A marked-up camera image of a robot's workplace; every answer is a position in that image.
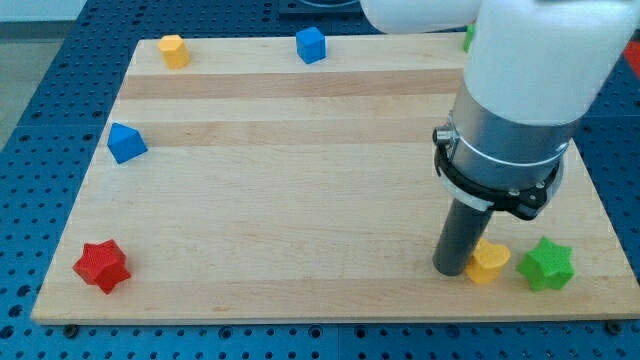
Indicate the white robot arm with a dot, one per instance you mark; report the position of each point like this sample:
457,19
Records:
533,70

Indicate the yellow heart block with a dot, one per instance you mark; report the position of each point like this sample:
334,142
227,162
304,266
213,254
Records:
487,261

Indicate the red object at edge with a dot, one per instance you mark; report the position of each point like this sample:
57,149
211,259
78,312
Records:
632,56

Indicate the blue cube block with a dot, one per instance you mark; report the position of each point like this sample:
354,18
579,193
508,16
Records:
310,45

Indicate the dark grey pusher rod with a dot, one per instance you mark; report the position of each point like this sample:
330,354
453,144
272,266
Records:
460,235

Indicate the wooden board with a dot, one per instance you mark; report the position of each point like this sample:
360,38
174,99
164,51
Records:
274,191

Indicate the red star block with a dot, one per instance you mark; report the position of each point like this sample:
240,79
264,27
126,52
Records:
102,265

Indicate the blue triangular block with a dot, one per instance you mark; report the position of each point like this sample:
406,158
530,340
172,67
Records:
125,143

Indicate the green star block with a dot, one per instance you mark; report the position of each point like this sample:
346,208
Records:
547,266

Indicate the yellow hexagon block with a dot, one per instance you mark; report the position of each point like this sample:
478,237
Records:
174,51

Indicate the green block at edge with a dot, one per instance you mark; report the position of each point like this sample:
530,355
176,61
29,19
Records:
469,36

